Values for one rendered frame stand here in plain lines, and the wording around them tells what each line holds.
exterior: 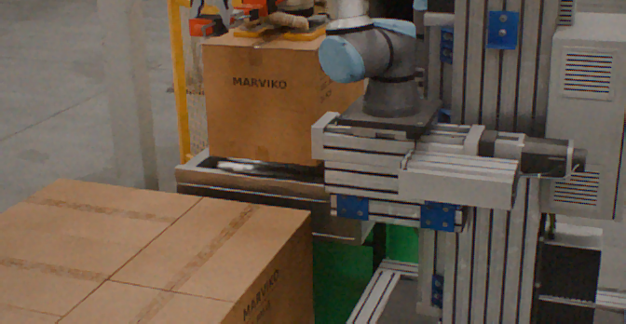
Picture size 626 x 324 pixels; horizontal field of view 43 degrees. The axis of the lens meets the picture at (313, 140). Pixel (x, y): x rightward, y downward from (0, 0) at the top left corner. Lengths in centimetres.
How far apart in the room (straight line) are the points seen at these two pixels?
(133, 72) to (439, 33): 191
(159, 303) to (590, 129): 119
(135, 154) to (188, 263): 157
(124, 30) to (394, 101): 196
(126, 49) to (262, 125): 121
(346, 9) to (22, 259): 126
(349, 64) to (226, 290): 75
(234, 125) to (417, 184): 98
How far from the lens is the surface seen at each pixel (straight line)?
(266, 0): 256
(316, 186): 266
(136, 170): 387
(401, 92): 195
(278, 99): 259
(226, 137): 271
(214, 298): 216
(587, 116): 204
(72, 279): 235
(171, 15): 413
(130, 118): 379
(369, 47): 184
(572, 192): 211
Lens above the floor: 165
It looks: 20 degrees down
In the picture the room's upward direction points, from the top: 1 degrees counter-clockwise
